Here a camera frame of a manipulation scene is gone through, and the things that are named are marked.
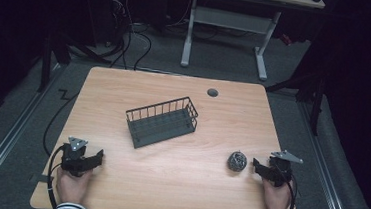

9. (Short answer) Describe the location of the metal floor rail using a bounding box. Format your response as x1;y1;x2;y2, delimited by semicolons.
0;58;65;209
289;99;365;209

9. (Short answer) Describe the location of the steel wool scrubber ball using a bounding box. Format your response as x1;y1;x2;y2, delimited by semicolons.
225;150;249;174

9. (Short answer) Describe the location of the bundle of black cables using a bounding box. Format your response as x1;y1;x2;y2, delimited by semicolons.
104;0;157;73

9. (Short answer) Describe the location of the black floor cable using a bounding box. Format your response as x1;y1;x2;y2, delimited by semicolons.
41;88;79;160

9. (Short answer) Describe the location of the right hand-held gripper cable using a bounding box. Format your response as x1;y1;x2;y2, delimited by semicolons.
277;168;301;209

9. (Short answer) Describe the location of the white-legged desk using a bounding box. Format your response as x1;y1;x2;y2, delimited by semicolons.
179;0;326;87

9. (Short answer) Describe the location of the person's right hand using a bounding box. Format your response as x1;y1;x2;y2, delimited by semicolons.
260;178;294;209

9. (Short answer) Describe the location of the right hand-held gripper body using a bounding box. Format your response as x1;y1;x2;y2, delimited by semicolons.
266;148;305;190

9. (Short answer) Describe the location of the hand-held gripper cable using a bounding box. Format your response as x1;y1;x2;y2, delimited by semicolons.
277;168;301;209
44;143;68;209

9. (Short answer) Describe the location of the black stand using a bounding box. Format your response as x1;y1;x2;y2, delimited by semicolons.
37;29;113;99
263;68;327;137

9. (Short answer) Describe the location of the dark wire basket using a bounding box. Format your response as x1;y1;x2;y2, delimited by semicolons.
122;91;201;154

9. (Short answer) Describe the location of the left hand-held gripper cable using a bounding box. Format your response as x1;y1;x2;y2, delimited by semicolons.
44;143;68;209

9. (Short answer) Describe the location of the person's left hand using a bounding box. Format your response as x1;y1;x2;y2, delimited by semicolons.
53;167;94;207

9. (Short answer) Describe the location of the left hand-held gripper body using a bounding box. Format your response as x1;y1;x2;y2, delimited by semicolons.
60;135;90;178

